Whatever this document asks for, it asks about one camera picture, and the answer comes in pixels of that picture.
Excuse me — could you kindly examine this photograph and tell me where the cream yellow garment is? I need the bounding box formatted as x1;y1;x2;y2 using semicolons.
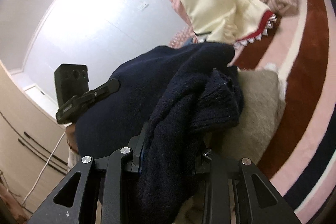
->
179;0;277;46

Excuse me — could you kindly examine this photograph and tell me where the dark navy knit sweater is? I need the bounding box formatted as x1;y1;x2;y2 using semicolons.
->
75;42;244;223

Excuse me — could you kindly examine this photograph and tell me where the beige folded garment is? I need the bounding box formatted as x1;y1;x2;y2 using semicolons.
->
178;63;287;224

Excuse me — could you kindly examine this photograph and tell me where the black camera box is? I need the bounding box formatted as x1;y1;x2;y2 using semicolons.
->
54;64;89;107

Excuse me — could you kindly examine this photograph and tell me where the white cable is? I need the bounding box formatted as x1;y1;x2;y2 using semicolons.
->
22;131;66;206

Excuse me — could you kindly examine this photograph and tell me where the person's left hand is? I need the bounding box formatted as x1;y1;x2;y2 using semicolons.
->
65;123;79;154

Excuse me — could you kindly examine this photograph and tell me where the striped pink navy blanket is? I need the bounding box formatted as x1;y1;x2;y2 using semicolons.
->
167;0;336;224

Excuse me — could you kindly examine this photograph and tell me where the white fleece patterned sleeve forearm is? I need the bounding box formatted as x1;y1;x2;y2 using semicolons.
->
67;148;81;173

